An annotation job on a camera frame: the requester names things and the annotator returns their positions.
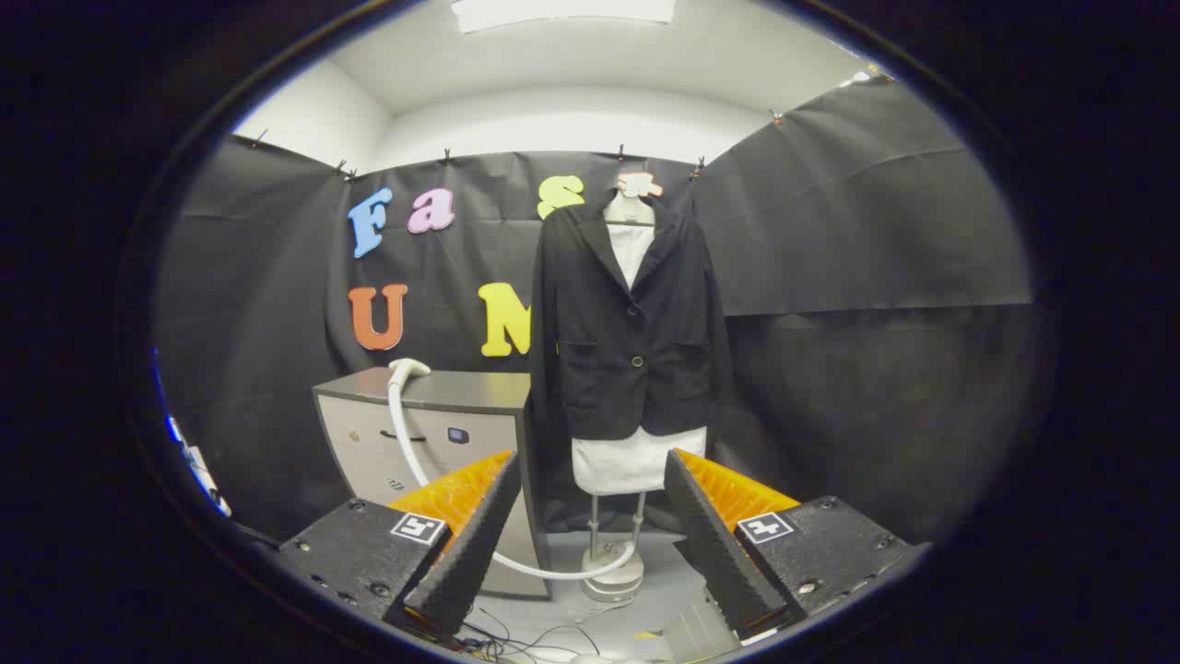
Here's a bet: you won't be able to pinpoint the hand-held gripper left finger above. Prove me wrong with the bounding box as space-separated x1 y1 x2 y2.
277 449 524 646

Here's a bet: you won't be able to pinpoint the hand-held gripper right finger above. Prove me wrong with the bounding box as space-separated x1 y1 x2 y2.
665 448 926 640

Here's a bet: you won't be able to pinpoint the white garment steamer hose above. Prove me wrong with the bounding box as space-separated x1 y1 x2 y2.
398 433 640 583

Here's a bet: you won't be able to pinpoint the white garment steamer head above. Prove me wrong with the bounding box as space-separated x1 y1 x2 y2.
387 358 432 444

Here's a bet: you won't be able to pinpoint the black jacket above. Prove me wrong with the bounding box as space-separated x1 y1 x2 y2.
529 189 737 444

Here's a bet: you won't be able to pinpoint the grey cabinet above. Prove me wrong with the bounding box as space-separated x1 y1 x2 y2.
313 367 551 600

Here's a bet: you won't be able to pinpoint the white and blue object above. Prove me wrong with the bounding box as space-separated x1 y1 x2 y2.
164 415 233 517

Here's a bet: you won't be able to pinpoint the black backdrop cloth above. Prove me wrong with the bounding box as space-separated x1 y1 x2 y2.
152 74 1033 545

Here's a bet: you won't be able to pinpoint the row of black clips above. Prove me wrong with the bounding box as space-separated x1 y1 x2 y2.
251 109 785 183

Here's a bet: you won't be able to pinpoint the long ceiling light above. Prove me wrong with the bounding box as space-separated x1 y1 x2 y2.
450 0 677 35

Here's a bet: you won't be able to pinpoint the black floor cables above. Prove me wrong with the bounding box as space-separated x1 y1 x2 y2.
458 604 605 663

